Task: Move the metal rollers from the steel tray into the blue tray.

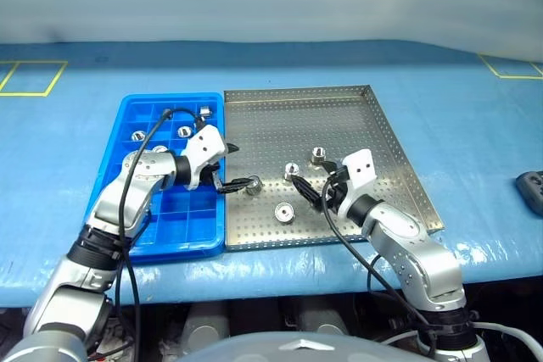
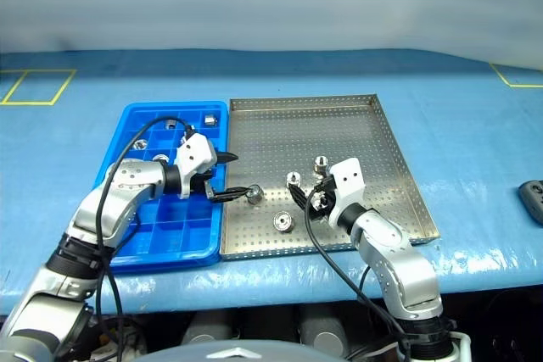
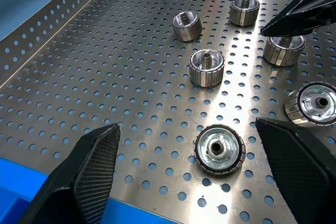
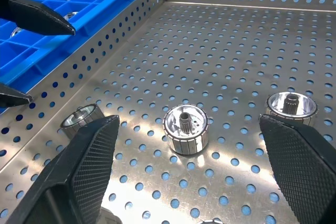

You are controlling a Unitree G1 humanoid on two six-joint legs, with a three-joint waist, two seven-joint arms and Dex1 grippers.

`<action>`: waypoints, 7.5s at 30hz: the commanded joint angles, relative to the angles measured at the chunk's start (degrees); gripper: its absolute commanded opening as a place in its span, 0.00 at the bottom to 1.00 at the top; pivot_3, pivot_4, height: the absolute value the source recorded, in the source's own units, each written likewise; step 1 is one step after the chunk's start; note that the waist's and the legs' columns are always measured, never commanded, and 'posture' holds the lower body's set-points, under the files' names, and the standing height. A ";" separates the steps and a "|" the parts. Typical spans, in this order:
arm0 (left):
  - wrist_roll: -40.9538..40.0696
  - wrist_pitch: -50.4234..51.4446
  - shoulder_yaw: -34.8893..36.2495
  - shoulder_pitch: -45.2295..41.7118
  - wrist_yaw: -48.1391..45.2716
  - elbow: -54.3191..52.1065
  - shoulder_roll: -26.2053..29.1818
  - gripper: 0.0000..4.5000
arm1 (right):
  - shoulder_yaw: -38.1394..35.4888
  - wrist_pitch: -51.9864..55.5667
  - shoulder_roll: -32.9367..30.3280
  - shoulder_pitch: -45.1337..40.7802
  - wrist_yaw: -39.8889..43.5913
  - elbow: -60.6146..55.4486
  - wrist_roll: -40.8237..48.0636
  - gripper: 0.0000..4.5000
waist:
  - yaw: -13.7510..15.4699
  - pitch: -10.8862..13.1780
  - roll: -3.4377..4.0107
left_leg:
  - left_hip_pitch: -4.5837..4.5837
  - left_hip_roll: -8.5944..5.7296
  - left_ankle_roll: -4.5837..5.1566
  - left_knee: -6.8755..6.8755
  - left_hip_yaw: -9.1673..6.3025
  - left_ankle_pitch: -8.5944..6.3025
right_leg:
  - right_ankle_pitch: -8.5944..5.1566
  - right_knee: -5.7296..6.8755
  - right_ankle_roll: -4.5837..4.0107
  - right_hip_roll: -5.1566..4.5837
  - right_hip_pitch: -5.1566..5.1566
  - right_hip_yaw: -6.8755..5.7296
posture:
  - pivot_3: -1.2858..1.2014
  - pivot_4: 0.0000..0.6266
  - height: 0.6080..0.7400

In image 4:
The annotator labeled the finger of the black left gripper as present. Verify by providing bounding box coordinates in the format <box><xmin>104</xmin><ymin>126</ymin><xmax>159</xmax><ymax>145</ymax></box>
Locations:
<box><xmin>0</xmin><ymin>0</ymin><xmax>77</xmax><ymax>36</ymax></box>
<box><xmin>0</xmin><ymin>82</ymin><xmax>34</xmax><ymax>109</ymax></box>

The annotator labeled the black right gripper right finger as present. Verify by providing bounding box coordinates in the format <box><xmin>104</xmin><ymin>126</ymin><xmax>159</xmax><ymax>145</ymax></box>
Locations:
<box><xmin>258</xmin><ymin>113</ymin><xmax>336</xmax><ymax>224</ymax></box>

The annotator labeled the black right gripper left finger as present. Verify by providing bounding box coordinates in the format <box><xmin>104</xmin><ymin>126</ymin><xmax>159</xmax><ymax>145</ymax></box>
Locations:
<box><xmin>5</xmin><ymin>114</ymin><xmax>121</xmax><ymax>224</ymax></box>

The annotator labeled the blue plastic compartment tray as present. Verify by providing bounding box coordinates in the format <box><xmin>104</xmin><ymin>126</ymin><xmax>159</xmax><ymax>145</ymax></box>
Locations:
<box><xmin>0</xmin><ymin>0</ymin><xmax>148</xmax><ymax>96</ymax></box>

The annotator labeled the metal nut on tray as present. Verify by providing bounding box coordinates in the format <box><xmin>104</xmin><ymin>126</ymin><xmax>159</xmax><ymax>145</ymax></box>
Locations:
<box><xmin>198</xmin><ymin>217</ymin><xmax>224</xmax><ymax>224</ymax></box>

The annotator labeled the perforated metal tray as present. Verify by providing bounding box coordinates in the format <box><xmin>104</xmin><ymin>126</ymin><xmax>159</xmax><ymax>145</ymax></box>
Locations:
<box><xmin>0</xmin><ymin>0</ymin><xmax>336</xmax><ymax>224</ymax></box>

